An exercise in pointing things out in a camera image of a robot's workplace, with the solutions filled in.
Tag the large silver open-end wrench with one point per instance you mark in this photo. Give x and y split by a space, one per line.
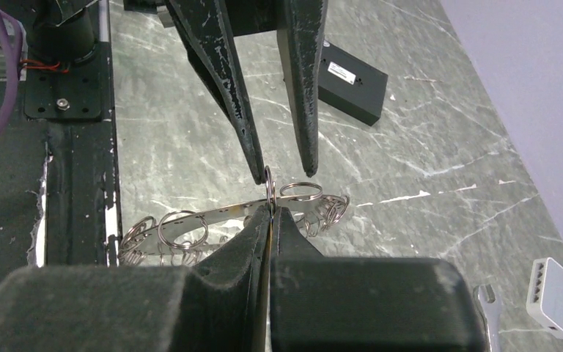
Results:
488 302

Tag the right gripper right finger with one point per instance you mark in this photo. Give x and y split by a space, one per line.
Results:
287 242

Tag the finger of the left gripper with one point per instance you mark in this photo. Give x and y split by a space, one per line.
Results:
205 30
300 36

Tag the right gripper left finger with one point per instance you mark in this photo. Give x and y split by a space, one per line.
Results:
238 262

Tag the black flat device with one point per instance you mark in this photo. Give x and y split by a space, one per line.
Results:
351 85

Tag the white rectangular network switch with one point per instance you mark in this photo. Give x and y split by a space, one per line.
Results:
544 301

